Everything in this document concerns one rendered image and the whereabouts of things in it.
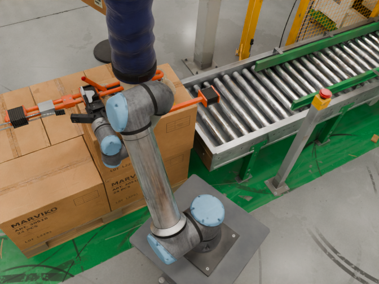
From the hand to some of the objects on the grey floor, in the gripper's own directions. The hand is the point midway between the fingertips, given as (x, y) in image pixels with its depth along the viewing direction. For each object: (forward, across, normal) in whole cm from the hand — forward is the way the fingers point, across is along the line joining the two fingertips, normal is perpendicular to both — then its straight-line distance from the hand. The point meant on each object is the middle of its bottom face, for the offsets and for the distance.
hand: (82, 97), depth 172 cm
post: (-49, -108, -122) cm, 170 cm away
